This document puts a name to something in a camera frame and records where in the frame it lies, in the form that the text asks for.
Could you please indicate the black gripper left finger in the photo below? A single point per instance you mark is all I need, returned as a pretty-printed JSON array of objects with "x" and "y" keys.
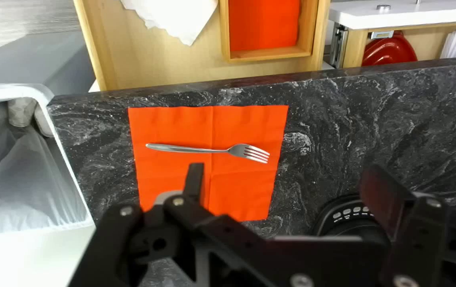
[{"x": 193, "y": 182}]

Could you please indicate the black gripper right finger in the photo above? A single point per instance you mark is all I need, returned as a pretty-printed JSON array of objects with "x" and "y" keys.
[{"x": 384, "y": 197}]

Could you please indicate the silver metal fork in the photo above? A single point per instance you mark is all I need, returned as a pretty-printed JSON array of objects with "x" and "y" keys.
[{"x": 239, "y": 151}]

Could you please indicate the wooden drawer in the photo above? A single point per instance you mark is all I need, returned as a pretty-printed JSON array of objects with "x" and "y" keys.
[{"x": 128, "y": 55}]

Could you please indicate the orange liner in drawer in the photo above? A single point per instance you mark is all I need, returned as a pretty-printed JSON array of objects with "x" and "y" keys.
[{"x": 263, "y": 25}]

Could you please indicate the white lower drawer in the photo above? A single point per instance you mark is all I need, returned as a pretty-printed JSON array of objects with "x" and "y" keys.
[{"x": 362, "y": 18}]

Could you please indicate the orange napkin on counter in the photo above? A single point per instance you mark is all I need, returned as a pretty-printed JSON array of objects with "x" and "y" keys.
[{"x": 231, "y": 186}]

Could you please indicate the white paper napkin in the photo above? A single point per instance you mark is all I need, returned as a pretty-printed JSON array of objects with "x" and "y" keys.
[{"x": 183, "y": 20}]

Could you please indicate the white bin with plastic bag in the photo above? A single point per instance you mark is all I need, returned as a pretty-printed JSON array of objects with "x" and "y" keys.
[{"x": 45, "y": 224}]

